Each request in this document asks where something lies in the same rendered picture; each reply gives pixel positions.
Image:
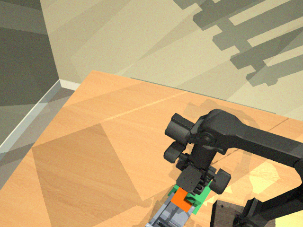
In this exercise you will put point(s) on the orange l-shaped part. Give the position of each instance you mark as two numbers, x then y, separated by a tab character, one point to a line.
180	201

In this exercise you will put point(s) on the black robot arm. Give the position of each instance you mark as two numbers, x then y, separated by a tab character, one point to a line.
218	131

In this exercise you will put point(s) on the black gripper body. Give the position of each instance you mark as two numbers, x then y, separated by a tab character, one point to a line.
219	181

